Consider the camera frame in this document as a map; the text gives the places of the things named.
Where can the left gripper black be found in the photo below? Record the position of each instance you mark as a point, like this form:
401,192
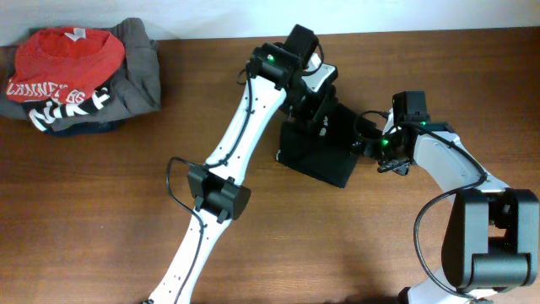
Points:
315,111

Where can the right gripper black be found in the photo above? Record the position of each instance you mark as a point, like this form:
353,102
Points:
398,166

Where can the black t-shirt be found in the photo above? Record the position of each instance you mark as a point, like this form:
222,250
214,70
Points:
325,152

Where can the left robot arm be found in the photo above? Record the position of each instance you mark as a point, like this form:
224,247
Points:
219,196

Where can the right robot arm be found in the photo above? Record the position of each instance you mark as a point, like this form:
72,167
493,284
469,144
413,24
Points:
491,241

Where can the grey folded garment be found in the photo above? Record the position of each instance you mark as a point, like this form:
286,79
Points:
134,89

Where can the dark blue folded garment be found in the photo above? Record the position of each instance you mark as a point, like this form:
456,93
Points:
86,128

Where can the red folded shirt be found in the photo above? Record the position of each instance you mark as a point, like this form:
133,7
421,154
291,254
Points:
64,64

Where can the black white lettered shirt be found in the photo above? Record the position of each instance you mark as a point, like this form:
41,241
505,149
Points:
42,114

